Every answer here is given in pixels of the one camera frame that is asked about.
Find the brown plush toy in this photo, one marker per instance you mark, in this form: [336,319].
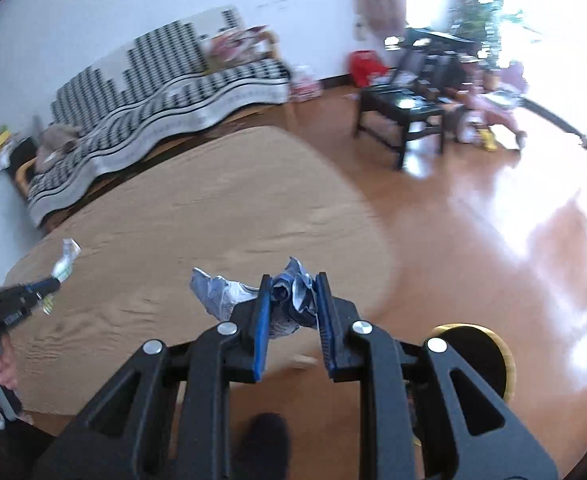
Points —
[54,143]

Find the potted green plant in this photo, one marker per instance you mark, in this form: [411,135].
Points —
[478,21]

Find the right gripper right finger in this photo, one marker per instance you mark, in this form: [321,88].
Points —
[423,406]

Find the white cabinet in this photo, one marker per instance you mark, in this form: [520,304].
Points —
[18,235]

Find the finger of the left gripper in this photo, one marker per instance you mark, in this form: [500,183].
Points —
[19,301]

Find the black wooden chair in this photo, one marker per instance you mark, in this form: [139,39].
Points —
[414,95]

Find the red white plastic bag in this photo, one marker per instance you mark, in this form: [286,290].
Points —
[304,86]

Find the blue wrapper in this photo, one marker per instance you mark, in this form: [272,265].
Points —
[291,298]

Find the black white striped sofa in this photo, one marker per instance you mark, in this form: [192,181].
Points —
[159,85]

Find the black gold-rimmed trash bin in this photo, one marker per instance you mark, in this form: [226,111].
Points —
[485,351]

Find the pink patterned cushion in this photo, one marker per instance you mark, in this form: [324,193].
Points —
[238,46]

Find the pink kids tricycle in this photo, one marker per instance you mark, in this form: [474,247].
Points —
[471,93]

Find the silver blister pill pack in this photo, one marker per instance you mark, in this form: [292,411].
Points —
[62,270]

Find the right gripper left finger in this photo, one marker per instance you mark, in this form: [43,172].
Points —
[165,413]

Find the yellow toy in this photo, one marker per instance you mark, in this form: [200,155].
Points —
[487,139]

